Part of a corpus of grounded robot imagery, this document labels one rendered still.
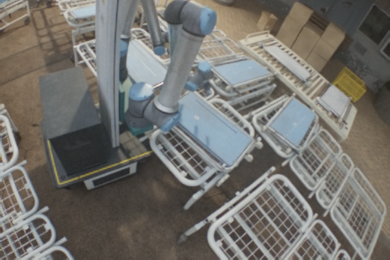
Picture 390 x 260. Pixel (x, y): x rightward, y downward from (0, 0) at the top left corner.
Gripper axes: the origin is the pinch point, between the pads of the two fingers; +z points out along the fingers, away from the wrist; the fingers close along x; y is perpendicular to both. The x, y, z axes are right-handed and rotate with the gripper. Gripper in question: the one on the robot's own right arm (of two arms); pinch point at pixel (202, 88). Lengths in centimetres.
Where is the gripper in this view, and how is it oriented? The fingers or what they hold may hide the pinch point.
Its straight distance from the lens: 175.0
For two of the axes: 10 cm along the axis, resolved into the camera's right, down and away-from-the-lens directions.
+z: -0.1, 3.4, 9.4
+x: 6.1, 7.5, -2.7
